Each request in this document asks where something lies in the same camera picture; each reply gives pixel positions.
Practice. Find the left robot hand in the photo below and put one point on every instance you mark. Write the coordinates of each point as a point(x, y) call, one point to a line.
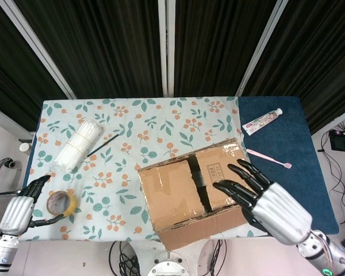
point(15, 214)

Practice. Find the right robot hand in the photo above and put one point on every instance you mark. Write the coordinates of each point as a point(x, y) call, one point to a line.
point(279, 212)

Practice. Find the brown cardboard shipping box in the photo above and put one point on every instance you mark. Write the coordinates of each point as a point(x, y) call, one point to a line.
point(175, 195)

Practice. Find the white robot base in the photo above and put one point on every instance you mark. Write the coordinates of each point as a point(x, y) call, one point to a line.
point(168, 263)

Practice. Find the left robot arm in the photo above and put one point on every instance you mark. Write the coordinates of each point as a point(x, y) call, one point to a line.
point(4, 253)

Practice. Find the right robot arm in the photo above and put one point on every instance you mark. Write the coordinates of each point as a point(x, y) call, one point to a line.
point(325, 256)

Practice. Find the chrome office chair base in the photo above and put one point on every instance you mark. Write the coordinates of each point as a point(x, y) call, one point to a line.
point(0, 187)

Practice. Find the roll of clear tape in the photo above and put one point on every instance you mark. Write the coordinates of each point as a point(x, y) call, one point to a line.
point(63, 202)

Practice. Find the pink toothbrush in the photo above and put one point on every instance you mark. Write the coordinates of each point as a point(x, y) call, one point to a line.
point(267, 157)

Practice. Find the small white cylinder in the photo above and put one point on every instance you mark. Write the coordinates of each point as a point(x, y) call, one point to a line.
point(24, 147)

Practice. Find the bundle of white straws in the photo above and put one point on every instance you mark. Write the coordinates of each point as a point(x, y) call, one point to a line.
point(77, 145)

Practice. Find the white toothpaste tube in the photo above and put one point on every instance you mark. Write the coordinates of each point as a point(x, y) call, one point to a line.
point(261, 120)

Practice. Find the black electronic device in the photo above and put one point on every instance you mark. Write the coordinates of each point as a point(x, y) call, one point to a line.
point(343, 141)

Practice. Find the thin black pencil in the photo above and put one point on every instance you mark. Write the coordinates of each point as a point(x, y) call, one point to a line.
point(103, 145)

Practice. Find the floral orange fruit tablecloth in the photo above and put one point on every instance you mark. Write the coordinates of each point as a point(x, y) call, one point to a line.
point(126, 126)

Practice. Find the white frame post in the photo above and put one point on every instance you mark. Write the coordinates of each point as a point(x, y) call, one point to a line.
point(261, 49)
point(166, 49)
point(37, 49)

